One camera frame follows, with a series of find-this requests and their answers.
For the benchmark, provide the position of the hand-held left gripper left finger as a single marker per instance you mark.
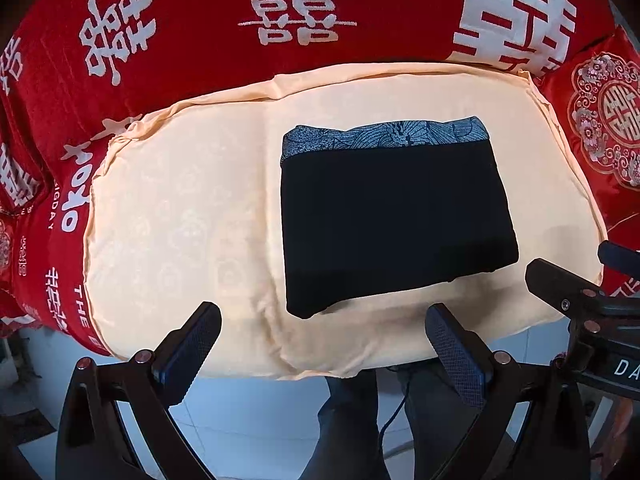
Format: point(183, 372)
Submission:
point(192, 350)

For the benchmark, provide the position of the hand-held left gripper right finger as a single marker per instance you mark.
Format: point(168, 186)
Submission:
point(456, 357)

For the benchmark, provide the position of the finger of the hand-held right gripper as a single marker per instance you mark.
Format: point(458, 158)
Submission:
point(552, 280)
point(620, 259)

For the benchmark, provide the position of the dark pants with patterned waistband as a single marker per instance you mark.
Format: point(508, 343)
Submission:
point(390, 220)

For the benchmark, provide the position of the person's right leg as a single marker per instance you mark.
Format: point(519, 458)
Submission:
point(435, 410)

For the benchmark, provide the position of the person's leg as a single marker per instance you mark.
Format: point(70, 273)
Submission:
point(345, 425)
point(435, 410)

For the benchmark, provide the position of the person's left leg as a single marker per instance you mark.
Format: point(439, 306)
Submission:
point(345, 425)

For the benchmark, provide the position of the cream cushion cover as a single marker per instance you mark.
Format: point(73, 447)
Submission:
point(190, 210)

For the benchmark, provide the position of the red embroidered pillow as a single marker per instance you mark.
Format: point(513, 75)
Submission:
point(600, 120)

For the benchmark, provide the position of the red blanket with white print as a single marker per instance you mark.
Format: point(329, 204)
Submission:
point(200, 35)

